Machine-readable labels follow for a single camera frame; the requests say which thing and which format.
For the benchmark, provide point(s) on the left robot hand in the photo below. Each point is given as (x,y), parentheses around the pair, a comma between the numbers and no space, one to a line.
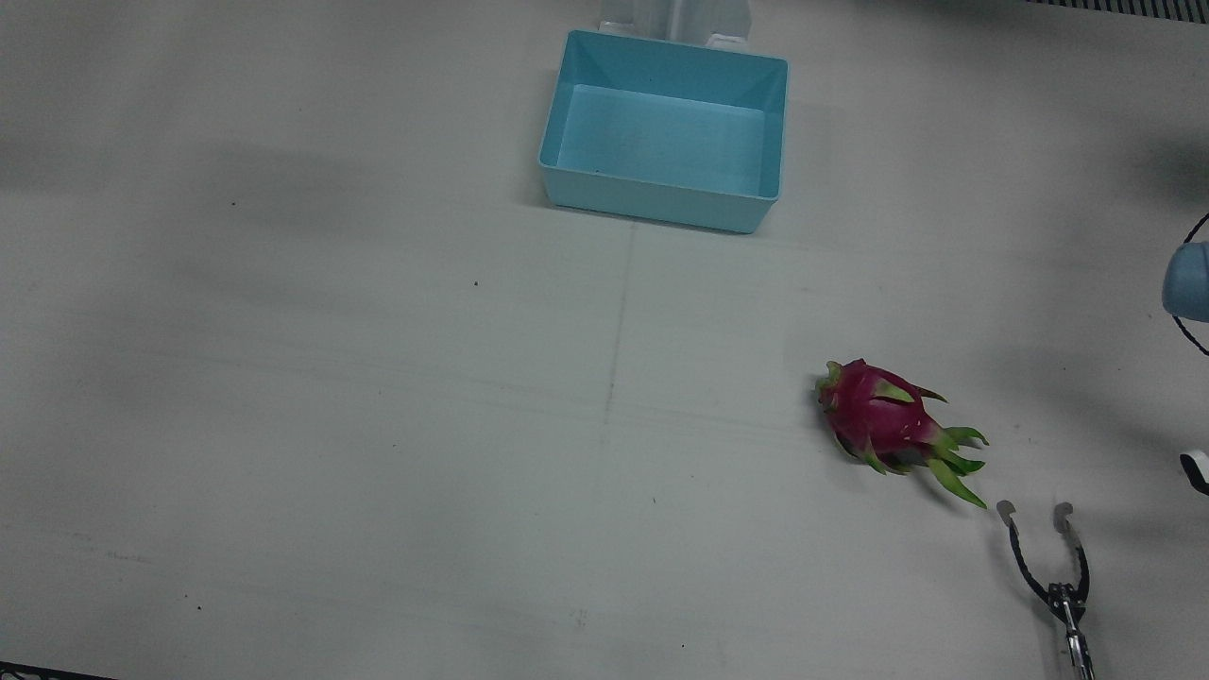
(1198,469)

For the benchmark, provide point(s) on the pink dragon fruit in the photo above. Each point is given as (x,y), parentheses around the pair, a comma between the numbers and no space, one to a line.
(878,416)

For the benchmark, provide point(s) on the black metal tongs tool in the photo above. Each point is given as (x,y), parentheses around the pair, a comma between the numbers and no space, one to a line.
(1066,597)

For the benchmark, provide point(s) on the black vent grille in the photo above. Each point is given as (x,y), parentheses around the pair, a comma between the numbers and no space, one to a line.
(1124,8)

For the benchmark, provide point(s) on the light blue plastic bin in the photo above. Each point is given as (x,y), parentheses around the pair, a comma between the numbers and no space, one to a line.
(661,142)

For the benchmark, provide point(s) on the white stand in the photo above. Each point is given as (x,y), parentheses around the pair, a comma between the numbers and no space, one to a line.
(675,21)

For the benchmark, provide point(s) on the black table edge trim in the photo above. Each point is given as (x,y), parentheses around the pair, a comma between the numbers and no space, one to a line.
(42,671)

